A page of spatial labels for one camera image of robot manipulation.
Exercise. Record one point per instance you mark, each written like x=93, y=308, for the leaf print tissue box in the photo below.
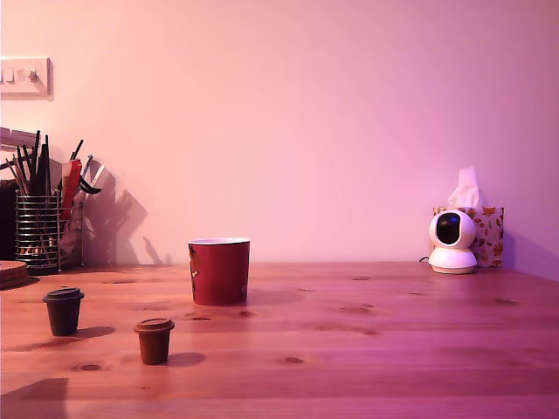
x=491, y=235

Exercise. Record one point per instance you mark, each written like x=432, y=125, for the red coffee cup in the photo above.
x=220, y=270

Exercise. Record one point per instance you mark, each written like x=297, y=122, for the dark brown coffee capsule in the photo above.
x=63, y=316

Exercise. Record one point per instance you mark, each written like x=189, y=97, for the small white round camera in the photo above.
x=452, y=262

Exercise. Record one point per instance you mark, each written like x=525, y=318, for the red utensil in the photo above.
x=72, y=183

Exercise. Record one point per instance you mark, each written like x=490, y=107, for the dark box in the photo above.
x=6, y=218

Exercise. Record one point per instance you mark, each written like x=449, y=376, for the black chopstick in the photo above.
x=36, y=148

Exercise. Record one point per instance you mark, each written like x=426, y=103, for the white wall rail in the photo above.
x=17, y=137

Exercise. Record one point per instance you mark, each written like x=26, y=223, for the light brown coffee capsule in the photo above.
x=153, y=345

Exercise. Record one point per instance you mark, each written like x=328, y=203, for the thin black stick utensil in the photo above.
x=77, y=149

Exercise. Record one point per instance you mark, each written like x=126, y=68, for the white wall switch plate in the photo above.
x=26, y=78

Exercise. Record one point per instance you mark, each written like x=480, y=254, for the round cork trivet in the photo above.
x=13, y=275

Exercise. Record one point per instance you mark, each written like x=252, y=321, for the white tissue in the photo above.
x=465, y=187

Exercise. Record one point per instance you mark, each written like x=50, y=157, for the black spatula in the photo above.
x=43, y=170

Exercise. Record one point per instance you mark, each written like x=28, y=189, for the metal tongs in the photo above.
x=91, y=181

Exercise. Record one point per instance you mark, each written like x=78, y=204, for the brown chopstick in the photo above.
x=17, y=176

